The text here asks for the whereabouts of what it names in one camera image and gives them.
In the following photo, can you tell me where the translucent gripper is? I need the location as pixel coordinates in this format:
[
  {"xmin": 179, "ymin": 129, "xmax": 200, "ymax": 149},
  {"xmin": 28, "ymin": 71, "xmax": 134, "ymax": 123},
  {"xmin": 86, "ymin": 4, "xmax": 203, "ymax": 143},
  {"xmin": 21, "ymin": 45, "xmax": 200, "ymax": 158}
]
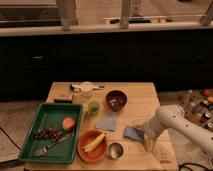
[{"xmin": 142, "ymin": 121, "xmax": 158, "ymax": 152}]

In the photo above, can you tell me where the blue sponge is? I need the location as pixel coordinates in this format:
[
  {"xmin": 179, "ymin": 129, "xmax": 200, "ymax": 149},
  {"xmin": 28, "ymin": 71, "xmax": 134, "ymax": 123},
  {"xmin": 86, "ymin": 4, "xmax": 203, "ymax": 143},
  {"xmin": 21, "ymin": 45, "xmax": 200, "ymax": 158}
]
[{"xmin": 123, "ymin": 126, "xmax": 144, "ymax": 142}]

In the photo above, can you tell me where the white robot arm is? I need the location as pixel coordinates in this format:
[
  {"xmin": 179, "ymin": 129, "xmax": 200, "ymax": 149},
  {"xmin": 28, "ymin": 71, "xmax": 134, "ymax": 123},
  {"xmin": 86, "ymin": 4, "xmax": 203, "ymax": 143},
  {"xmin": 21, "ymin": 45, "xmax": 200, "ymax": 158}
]
[{"xmin": 142, "ymin": 105, "xmax": 213, "ymax": 156}]

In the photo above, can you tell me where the purple bowl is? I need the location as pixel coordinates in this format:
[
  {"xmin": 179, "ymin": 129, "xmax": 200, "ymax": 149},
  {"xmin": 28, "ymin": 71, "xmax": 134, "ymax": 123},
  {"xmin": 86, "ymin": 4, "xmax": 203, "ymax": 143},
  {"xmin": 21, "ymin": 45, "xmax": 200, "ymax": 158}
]
[{"xmin": 106, "ymin": 90, "xmax": 127, "ymax": 112}]

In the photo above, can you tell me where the orange bowl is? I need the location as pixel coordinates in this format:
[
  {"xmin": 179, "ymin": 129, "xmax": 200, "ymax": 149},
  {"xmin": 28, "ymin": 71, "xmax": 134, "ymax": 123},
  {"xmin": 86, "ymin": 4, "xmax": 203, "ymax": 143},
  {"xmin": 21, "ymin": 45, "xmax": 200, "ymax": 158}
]
[{"xmin": 77, "ymin": 130, "xmax": 107, "ymax": 163}]

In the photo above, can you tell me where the small metal cup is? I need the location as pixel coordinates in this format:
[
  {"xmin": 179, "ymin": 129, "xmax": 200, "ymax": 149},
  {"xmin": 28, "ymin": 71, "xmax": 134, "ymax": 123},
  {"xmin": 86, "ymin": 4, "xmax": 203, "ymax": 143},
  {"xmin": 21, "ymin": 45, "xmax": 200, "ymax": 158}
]
[{"xmin": 108, "ymin": 143, "xmax": 124, "ymax": 160}]

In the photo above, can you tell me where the grey cloth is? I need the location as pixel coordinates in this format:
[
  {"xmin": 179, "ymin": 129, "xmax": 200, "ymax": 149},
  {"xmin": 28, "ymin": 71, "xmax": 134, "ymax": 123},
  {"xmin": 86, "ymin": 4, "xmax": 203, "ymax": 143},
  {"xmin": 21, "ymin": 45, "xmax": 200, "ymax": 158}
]
[{"xmin": 95, "ymin": 113, "xmax": 117, "ymax": 131}]

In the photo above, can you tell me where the green toy vegetable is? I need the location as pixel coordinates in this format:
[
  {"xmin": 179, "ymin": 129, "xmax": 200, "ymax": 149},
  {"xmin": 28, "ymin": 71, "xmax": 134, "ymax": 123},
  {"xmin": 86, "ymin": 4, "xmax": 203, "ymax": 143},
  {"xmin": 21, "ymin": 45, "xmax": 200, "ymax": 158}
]
[{"xmin": 86, "ymin": 101, "xmax": 100, "ymax": 119}]

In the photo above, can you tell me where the yellow banana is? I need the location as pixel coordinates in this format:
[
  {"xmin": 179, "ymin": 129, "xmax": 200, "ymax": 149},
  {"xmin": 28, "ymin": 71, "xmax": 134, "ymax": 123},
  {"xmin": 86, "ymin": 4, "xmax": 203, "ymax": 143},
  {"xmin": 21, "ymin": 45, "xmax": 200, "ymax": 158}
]
[{"xmin": 83, "ymin": 133, "xmax": 106, "ymax": 153}]

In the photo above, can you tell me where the clear glass cup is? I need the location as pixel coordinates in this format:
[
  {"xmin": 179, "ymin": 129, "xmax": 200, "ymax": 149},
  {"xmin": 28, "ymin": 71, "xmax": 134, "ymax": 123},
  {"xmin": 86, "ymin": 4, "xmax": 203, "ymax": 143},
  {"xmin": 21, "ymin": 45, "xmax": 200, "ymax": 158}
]
[{"xmin": 80, "ymin": 81, "xmax": 93, "ymax": 98}]

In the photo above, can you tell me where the orange fruit half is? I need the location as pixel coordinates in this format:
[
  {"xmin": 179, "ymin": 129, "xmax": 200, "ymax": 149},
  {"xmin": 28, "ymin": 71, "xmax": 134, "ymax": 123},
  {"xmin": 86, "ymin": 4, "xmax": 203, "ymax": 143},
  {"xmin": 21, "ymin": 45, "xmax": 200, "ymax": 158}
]
[{"xmin": 62, "ymin": 117, "xmax": 75, "ymax": 131}]

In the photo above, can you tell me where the bunch of brown grapes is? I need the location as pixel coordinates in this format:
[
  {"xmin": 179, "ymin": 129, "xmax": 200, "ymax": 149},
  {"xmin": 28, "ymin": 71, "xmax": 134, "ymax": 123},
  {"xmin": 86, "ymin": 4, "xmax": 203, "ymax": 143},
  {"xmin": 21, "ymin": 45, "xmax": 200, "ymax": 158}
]
[{"xmin": 34, "ymin": 127, "xmax": 63, "ymax": 142}]

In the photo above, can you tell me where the brown wooden block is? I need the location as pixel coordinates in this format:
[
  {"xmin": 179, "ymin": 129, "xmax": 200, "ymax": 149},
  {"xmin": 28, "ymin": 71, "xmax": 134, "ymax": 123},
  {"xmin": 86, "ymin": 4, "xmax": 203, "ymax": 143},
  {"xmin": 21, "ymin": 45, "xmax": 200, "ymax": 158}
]
[{"xmin": 53, "ymin": 95, "xmax": 73, "ymax": 103}]

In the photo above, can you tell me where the green plastic tray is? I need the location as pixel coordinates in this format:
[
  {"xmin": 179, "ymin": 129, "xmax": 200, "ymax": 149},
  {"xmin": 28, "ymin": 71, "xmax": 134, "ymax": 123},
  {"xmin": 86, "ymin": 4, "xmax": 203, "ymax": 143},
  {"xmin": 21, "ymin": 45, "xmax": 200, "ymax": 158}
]
[{"xmin": 18, "ymin": 103, "xmax": 83, "ymax": 164}]

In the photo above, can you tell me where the black cable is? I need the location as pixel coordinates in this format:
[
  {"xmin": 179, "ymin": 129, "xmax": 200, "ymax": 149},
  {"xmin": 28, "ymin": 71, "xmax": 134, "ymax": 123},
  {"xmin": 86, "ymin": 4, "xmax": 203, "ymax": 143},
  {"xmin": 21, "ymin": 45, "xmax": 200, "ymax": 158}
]
[{"xmin": 178, "ymin": 162, "xmax": 212, "ymax": 171}]

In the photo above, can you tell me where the white handled utensil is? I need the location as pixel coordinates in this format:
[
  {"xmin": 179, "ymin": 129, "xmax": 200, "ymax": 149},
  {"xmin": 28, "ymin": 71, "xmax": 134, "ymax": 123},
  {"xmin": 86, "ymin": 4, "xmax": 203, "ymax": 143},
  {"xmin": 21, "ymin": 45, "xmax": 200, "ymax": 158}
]
[{"xmin": 70, "ymin": 84, "xmax": 104, "ymax": 91}]

